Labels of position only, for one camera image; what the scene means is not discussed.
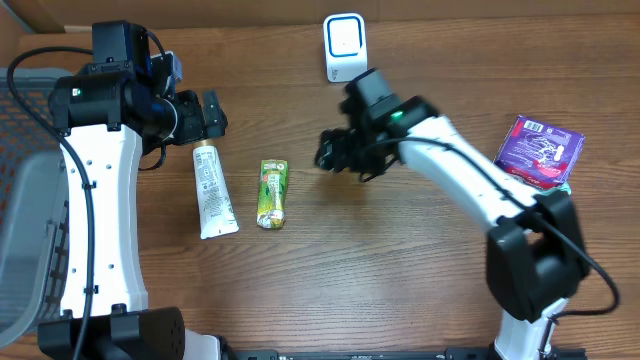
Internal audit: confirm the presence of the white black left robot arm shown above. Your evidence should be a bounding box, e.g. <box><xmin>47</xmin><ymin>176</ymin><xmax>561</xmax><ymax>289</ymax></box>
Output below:
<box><xmin>37</xmin><ymin>20</ymin><xmax>231</xmax><ymax>359</ymax></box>

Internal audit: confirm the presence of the white tube with gold cap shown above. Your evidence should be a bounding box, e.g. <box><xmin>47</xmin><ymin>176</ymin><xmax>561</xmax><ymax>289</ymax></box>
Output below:
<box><xmin>192</xmin><ymin>140</ymin><xmax>239</xmax><ymax>240</ymax></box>

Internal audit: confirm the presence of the teal wet wipes pack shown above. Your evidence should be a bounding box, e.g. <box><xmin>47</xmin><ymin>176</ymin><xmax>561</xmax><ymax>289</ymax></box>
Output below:
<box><xmin>554</xmin><ymin>182</ymin><xmax>572</xmax><ymax>194</ymax></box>

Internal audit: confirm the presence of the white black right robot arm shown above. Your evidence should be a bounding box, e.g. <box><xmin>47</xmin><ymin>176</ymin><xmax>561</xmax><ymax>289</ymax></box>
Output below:
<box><xmin>315</xmin><ymin>69</ymin><xmax>590</xmax><ymax>359</ymax></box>

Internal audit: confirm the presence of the white barcode scanner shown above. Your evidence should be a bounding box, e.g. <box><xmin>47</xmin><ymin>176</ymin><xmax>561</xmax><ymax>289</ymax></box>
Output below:
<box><xmin>323</xmin><ymin>13</ymin><xmax>368</xmax><ymax>83</ymax></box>

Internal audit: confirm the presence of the purple sanitary pad pack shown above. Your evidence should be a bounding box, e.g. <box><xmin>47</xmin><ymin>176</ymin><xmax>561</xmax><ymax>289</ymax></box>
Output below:
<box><xmin>494</xmin><ymin>115</ymin><xmax>585</xmax><ymax>190</ymax></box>

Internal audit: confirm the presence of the green yellow snack pouch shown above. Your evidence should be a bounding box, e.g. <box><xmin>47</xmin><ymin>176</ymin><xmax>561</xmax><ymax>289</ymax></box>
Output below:
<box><xmin>257</xmin><ymin>159</ymin><xmax>289</xmax><ymax>229</ymax></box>

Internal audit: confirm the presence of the dark grey plastic basket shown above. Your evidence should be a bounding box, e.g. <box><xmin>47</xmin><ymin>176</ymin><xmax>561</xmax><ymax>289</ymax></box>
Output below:
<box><xmin>1</xmin><ymin>68</ymin><xmax>68</xmax><ymax>347</ymax></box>

